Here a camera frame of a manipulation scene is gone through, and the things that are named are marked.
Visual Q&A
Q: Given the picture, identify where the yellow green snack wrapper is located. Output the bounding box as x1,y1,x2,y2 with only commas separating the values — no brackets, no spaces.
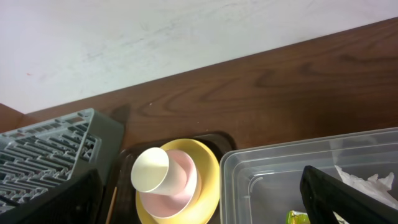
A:
285,210,310,224

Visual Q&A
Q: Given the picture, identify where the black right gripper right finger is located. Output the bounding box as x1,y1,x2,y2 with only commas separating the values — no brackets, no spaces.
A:
300,166,397,224

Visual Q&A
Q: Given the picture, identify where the wooden chopstick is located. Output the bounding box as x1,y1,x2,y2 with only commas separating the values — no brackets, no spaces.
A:
105,187,118,224

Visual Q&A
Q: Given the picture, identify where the dark brown serving tray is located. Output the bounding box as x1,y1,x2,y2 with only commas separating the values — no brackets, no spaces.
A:
96,131,236,224

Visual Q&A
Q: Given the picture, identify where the grey plastic dishwasher rack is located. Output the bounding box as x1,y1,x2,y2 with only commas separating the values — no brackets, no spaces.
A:
1,108,124,204

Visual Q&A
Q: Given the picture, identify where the yellow plate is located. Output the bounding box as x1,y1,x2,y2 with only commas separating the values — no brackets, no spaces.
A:
136,139,220,224

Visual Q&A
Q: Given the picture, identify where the pink bowl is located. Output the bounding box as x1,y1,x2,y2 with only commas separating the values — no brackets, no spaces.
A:
138,149,201,219

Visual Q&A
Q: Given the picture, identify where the white paper napkin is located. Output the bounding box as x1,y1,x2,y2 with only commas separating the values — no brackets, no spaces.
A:
335,166,397,210

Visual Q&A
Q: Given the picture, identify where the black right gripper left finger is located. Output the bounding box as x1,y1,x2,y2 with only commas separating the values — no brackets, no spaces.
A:
1,169,103,224

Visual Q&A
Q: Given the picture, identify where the clear plastic bin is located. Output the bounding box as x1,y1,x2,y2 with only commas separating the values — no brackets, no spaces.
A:
220,128,397,223

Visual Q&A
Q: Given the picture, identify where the white cup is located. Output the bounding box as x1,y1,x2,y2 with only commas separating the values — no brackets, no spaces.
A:
131,147,187,196

